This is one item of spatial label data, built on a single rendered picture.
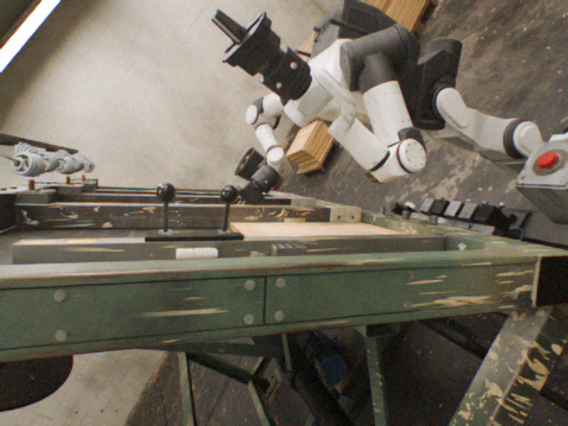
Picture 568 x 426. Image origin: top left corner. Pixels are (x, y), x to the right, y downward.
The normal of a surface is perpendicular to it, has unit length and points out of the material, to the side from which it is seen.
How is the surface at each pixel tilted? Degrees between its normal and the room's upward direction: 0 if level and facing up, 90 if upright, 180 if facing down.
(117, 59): 90
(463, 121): 90
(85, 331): 90
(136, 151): 90
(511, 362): 0
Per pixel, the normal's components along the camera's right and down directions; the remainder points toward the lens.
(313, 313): 0.31, 0.11
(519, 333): -0.79, -0.51
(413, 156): 0.47, -0.18
